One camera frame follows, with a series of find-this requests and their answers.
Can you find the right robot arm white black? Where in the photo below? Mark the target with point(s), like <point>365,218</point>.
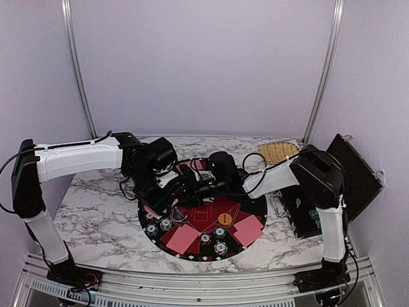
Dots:
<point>320,176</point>

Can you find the red playing card deck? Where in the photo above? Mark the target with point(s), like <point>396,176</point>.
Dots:
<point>151,212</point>

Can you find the face up white card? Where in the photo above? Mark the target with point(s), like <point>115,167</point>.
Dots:
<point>205,175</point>

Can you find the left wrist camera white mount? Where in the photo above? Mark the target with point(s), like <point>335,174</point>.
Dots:
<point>163,180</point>

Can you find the front aluminium rail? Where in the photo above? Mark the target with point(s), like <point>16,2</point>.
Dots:
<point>258,288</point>

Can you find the right aluminium frame post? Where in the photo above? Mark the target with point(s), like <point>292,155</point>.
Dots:
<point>330,55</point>

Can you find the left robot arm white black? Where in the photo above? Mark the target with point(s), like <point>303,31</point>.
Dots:
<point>150,166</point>

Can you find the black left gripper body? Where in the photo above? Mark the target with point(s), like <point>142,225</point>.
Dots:
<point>145,190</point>

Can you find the orange big blind button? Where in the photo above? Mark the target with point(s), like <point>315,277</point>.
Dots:
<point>225,219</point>

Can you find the round red black poker mat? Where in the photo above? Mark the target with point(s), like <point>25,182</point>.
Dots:
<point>204,219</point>

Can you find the dealt red card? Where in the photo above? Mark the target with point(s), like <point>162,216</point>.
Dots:
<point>181,240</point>
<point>198,164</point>
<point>252,222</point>
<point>246,234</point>
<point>192,230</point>

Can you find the yellow woven bamboo mat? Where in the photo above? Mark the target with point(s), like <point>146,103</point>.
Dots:
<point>278,151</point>

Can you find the black poker set case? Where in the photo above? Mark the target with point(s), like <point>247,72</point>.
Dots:
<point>362,186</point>

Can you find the green chips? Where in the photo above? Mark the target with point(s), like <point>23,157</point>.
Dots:
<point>151,230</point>
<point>219,233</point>

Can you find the left aluminium frame post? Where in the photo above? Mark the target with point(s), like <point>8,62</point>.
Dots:
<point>76,66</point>

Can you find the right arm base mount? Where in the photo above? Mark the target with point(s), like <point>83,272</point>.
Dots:
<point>318,279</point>

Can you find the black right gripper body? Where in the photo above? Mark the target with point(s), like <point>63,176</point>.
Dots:
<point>200,192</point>

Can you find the aluminium frame post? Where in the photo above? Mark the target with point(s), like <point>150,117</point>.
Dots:
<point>76,66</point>
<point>330,55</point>

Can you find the teal chip row upper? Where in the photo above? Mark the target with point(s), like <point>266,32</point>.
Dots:
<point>314,214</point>

